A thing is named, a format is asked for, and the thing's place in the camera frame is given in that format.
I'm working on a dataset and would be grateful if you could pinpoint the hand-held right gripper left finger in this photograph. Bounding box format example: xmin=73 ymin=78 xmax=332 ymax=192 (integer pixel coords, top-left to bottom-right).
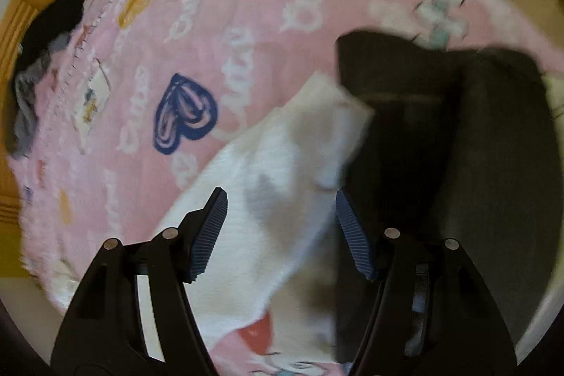
xmin=50 ymin=187 xmax=228 ymax=376

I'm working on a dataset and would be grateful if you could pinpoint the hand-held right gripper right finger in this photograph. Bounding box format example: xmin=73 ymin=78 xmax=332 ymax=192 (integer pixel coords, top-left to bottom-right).
xmin=336 ymin=189 xmax=517 ymax=376

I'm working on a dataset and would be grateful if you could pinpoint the white fleece garment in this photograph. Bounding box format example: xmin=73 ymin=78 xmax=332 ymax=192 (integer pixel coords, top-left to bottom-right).
xmin=136 ymin=70 xmax=375 ymax=359

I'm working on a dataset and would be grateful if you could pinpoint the dark grey folded garment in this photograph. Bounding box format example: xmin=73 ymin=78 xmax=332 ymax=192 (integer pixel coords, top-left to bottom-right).
xmin=335 ymin=30 xmax=557 ymax=363

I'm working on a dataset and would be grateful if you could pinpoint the pink printed blanket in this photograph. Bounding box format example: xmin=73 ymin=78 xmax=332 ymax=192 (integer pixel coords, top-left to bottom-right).
xmin=9 ymin=0 xmax=564 ymax=376

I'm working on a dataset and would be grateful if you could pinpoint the grey cloth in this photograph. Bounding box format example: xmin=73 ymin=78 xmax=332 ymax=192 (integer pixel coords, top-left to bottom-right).
xmin=9 ymin=37 xmax=71 ymax=156

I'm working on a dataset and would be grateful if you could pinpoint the black cloth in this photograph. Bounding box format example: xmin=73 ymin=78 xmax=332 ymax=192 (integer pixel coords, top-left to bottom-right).
xmin=18 ymin=0 xmax=89 ymax=73

